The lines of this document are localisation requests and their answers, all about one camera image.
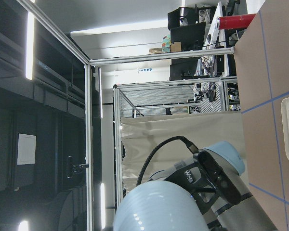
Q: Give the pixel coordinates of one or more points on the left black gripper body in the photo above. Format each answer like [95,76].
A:
[195,175]

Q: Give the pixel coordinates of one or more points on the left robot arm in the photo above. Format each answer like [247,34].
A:
[248,215]

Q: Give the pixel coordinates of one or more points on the red cylinder bottle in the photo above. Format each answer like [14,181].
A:
[235,21]

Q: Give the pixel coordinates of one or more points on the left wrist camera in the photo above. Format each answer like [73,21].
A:
[215,174]

